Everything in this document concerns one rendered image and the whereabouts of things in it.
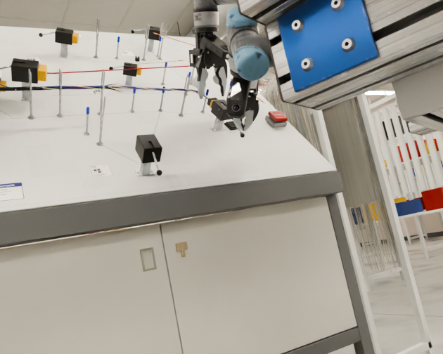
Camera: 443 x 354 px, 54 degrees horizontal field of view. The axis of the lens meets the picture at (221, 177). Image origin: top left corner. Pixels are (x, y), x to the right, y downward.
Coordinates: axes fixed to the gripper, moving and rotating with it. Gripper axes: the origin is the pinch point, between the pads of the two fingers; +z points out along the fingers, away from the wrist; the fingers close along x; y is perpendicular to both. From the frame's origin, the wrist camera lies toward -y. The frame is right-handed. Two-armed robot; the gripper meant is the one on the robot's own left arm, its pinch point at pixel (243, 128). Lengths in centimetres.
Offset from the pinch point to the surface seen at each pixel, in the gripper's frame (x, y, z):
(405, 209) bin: -126, 180, 252
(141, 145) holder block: 21.0, -24.1, -14.2
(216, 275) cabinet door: 1.6, -40.7, 14.5
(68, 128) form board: 46.4, -14.1, -8.0
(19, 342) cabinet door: 37, -69, 1
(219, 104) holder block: 8.6, 7.9, -2.1
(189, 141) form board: 15.5, -4.6, 2.4
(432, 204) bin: -141, 167, 225
